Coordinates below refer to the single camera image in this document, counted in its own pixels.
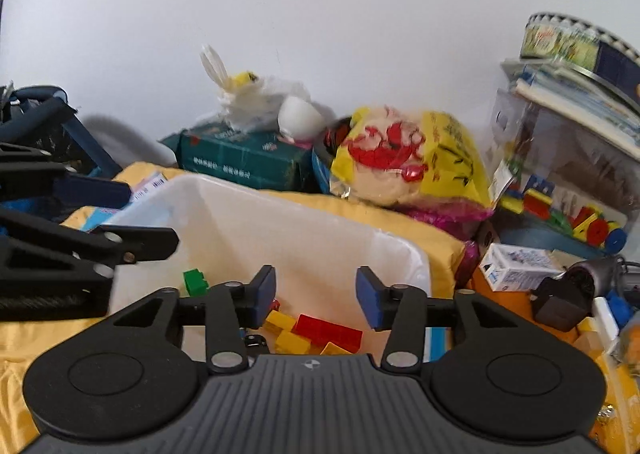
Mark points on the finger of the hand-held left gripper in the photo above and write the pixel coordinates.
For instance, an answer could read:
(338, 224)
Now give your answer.
(90, 191)
(145, 241)

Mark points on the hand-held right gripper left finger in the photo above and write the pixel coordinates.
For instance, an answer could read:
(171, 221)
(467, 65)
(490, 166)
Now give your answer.
(262, 291)

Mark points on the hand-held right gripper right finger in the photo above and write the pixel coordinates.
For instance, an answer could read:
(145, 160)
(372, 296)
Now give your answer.
(371, 301)

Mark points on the yellow toy block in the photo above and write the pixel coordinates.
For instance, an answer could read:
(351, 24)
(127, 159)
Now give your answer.
(280, 321)
(334, 349)
(292, 343)

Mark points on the translucent white plastic bin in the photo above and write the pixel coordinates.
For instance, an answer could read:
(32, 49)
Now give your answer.
(300, 244)

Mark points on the yellow cloth covered desktop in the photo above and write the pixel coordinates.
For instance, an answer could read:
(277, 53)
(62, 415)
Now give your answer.
(15, 349)

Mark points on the light blue booklet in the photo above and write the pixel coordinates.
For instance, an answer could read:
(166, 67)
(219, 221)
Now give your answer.
(145, 189)

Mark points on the red toy block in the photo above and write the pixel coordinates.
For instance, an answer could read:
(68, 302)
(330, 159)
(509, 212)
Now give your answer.
(327, 331)

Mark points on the green toy block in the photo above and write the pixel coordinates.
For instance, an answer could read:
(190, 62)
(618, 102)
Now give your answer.
(195, 282)

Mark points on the dark blue basket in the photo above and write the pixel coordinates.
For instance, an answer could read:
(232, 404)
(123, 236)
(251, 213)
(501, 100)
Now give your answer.
(50, 133)

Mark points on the shiny pink bag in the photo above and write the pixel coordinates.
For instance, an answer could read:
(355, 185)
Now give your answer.
(450, 219)

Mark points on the dark green cardboard box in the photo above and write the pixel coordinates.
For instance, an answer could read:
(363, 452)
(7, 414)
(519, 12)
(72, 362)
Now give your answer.
(240, 158)

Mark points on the orange cardboard box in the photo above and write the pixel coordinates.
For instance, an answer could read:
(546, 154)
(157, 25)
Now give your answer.
(510, 301)

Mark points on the small white blue carton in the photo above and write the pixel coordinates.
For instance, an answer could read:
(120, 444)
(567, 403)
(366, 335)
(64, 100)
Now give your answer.
(515, 266)

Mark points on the yellow red plastic bag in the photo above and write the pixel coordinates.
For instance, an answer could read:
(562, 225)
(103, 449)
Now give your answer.
(450, 158)

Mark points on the white plastic bag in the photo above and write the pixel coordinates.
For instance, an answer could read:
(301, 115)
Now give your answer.
(250, 98)

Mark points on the white egg-shaped cup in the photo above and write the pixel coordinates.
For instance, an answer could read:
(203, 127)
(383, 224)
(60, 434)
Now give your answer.
(300, 116)

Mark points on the black power adapter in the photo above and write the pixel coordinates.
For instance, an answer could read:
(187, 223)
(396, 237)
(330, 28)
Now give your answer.
(560, 304)

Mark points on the colourful wooden toy set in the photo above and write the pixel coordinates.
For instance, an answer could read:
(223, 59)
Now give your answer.
(537, 206)

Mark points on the grey hair dryer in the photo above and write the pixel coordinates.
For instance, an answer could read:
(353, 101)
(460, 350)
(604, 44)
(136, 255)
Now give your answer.
(585, 279)

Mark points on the clear plastic box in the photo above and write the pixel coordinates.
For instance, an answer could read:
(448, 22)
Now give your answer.
(550, 133)

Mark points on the white blue toy piece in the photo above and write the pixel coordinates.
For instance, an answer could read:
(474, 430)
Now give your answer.
(617, 309)

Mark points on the orange round toy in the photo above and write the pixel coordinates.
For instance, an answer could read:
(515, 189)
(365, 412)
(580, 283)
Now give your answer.
(631, 349)

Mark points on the stack of books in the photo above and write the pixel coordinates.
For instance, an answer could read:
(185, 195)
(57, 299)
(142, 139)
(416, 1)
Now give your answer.
(575, 93)

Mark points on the round printed cookie tin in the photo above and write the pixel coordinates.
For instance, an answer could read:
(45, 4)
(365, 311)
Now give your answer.
(565, 41)

